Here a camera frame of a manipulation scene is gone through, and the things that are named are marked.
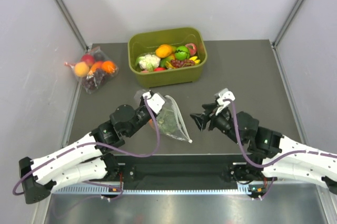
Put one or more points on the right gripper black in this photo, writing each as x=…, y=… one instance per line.
x=200, y=119

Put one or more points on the polka dot zip top bag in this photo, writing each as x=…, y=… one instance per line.
x=182, y=133

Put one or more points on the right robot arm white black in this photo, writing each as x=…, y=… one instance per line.
x=271, y=153

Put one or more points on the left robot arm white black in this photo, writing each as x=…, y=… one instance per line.
x=86, y=159

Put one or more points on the fake cauliflower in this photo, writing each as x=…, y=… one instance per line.
x=148, y=62

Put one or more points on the fake yellow banana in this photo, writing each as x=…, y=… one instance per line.
x=194, y=60

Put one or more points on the fake purple grapes bunch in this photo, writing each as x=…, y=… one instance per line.
x=182, y=63

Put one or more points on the fake green apple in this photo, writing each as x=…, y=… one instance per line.
x=182, y=53

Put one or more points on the fake pink apple slice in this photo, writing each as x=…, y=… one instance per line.
x=192, y=48

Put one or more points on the clear bag of fake fruit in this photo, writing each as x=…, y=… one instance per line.
x=93, y=70

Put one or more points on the fake orange mango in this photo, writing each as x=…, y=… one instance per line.
x=164, y=51

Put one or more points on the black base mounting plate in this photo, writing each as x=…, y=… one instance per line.
x=183, y=172

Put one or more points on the green plastic bin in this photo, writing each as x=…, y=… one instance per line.
x=166, y=74

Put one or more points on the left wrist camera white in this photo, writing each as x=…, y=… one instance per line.
x=155, y=101

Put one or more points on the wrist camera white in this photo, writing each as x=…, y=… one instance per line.
x=155, y=101
x=223, y=99

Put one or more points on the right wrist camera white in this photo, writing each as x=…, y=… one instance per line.
x=223, y=99

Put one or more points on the grey slotted cable duct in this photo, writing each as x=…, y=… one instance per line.
x=88, y=189

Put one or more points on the left aluminium frame post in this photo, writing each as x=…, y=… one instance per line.
x=70, y=21

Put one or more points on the aluminium frame post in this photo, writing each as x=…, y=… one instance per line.
x=70, y=21
x=287, y=23

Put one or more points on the right aluminium frame post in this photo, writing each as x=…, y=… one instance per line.
x=287, y=23

